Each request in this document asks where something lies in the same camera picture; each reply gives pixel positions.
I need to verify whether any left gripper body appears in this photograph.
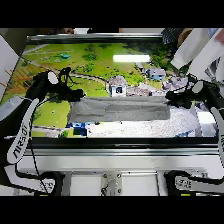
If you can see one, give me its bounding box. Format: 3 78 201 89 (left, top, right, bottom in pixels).
61 87 86 103

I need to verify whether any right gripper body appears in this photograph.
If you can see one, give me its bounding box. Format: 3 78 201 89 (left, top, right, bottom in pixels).
165 89 193 109

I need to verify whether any grey garment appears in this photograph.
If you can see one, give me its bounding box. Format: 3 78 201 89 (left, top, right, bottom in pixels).
66 95 172 124

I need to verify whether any white garment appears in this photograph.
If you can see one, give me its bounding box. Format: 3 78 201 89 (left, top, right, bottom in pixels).
170 28 215 70
187 29 224 82

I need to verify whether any dark striped garment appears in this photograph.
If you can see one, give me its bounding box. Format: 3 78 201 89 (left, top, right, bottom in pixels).
161 28 185 45

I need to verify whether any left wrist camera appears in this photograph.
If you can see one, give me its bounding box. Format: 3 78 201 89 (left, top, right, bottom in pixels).
58 67 75 88

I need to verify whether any silver frame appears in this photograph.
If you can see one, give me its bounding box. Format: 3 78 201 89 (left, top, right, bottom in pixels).
6 32 224 197

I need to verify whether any black cable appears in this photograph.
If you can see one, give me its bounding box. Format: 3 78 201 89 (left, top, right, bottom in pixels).
28 141 51 196

